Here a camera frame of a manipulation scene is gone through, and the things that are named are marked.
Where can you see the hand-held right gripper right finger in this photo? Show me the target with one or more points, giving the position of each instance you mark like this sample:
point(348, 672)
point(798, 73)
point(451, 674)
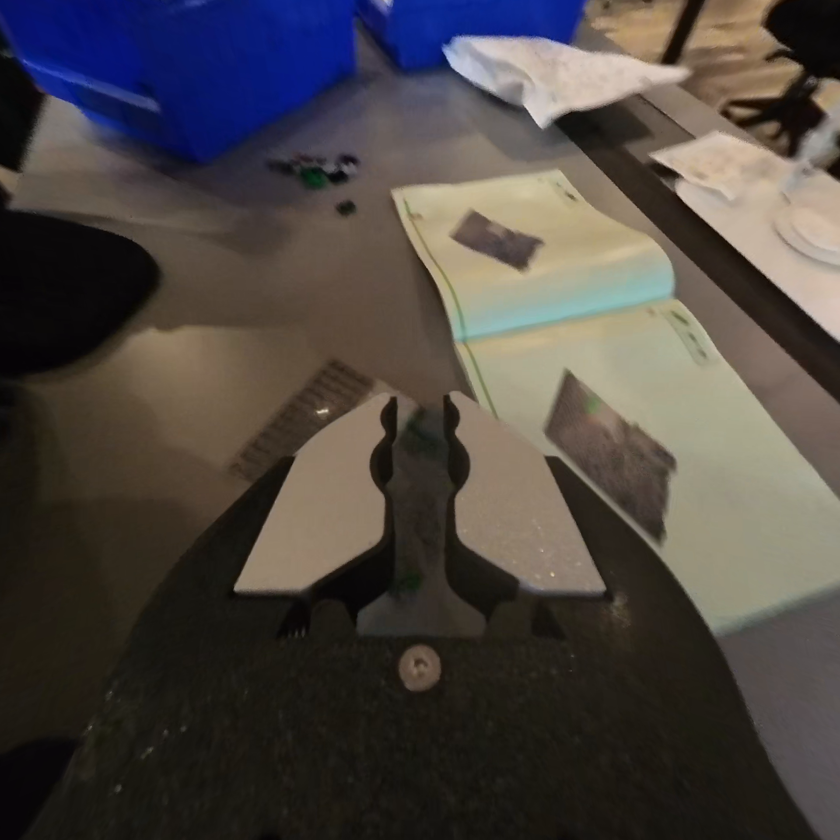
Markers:
point(525, 518)

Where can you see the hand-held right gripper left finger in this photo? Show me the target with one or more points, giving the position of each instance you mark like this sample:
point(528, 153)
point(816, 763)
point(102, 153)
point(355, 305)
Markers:
point(315, 518)

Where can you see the grey studded baseplate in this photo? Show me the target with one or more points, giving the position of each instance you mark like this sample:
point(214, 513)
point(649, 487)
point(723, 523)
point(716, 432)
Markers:
point(420, 512)

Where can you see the instruction booklet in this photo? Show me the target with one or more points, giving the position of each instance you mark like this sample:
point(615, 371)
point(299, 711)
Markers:
point(590, 367)

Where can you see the grey desk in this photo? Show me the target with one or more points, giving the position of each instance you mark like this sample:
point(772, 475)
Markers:
point(295, 295)

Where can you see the blue storage bin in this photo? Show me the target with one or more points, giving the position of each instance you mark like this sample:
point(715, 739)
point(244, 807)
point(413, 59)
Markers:
point(472, 26)
point(197, 65)

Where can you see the pile of small bricks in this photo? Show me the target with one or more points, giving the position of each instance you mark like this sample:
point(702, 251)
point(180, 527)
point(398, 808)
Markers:
point(315, 167)

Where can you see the white tray with clear dish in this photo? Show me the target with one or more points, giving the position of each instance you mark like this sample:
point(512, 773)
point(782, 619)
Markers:
point(754, 249)

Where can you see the folded printed leaflet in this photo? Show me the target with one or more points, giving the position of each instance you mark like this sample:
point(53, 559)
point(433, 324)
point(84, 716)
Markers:
point(715, 161)

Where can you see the clear round dome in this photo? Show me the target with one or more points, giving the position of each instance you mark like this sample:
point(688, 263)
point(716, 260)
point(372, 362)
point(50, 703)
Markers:
point(814, 223)

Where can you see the white printed paper bag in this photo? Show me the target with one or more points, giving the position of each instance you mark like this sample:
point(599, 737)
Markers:
point(564, 72)

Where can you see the black office chair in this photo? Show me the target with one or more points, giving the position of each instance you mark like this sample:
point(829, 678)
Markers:
point(794, 79)

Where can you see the black table leg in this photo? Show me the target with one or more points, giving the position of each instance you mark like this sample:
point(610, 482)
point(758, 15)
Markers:
point(682, 26)

